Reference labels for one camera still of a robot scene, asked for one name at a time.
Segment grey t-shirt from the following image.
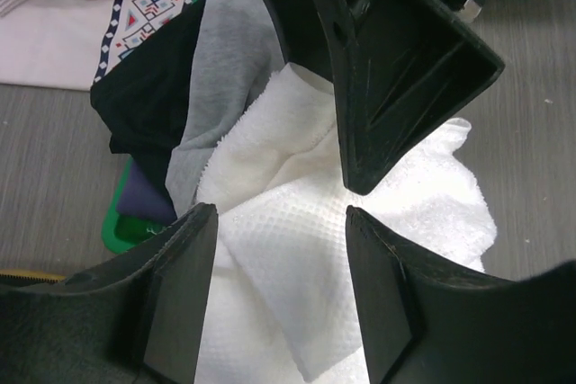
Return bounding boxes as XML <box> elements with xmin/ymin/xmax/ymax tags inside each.
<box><xmin>165</xmin><ymin>0</ymin><xmax>284</xmax><ymax>216</ymax></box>

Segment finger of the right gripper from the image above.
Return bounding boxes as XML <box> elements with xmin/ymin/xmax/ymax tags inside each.
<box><xmin>263</xmin><ymin>0</ymin><xmax>333</xmax><ymax>82</ymax></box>

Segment navy purple garment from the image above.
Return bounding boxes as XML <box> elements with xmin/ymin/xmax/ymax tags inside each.
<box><xmin>116</xmin><ymin>161</ymin><xmax>176</xmax><ymax>226</ymax></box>

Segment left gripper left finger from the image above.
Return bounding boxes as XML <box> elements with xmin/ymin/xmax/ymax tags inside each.
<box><xmin>1</xmin><ymin>204</ymin><xmax>218</xmax><ymax>383</ymax></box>

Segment white towel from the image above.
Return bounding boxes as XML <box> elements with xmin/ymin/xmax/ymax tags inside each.
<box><xmin>195</xmin><ymin>64</ymin><xmax>497</xmax><ymax>383</ymax></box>

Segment black garment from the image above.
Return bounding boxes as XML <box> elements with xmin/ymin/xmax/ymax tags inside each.
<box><xmin>90</xmin><ymin>3</ymin><xmax>203</xmax><ymax>195</ymax></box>

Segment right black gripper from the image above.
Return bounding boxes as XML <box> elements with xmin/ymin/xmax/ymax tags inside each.
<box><xmin>312</xmin><ymin>0</ymin><xmax>504</xmax><ymax>195</ymax></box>

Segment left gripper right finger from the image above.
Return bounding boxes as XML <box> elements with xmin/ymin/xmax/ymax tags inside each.
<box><xmin>346</xmin><ymin>207</ymin><xmax>575</xmax><ymax>383</ymax></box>

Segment patterned white cloth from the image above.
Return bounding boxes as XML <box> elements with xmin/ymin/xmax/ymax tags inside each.
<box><xmin>1</xmin><ymin>0</ymin><xmax>194</xmax><ymax>91</ymax></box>

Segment yellow Pikachu suitcase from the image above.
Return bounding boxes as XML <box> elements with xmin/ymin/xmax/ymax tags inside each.
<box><xmin>0</xmin><ymin>269</ymin><xmax>66</xmax><ymax>287</ymax></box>

